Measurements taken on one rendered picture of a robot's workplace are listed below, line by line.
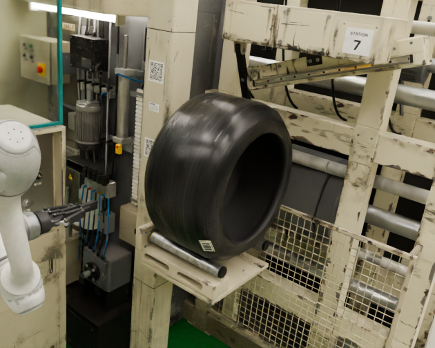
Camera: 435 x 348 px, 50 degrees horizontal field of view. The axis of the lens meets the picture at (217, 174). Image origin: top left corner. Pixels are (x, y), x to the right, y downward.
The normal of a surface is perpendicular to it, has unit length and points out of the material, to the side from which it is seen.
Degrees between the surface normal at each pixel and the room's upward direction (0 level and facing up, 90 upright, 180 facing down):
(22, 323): 91
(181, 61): 90
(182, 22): 90
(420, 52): 90
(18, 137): 47
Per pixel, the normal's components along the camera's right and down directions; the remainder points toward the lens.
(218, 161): 0.20, -0.05
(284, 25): -0.61, 0.21
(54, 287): 0.79, 0.29
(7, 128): 0.62, -0.34
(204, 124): -0.30, -0.58
